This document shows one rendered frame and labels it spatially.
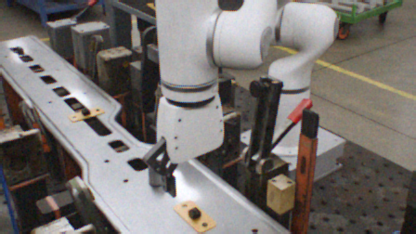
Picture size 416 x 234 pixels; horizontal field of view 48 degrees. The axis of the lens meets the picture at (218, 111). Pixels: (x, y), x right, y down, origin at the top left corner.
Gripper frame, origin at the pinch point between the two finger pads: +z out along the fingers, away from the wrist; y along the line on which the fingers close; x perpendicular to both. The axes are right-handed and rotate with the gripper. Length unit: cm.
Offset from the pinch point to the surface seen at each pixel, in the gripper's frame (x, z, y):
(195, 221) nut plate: 1.7, 7.6, 1.1
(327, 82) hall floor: -172, 113, -242
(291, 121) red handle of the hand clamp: 0.6, -3.7, -21.3
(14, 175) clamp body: -37.7, 12.3, 20.6
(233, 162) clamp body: -14.4, 12.9, -19.9
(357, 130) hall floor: -106, 112, -198
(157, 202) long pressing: -6.8, 7.9, 3.5
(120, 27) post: -92, 4, -32
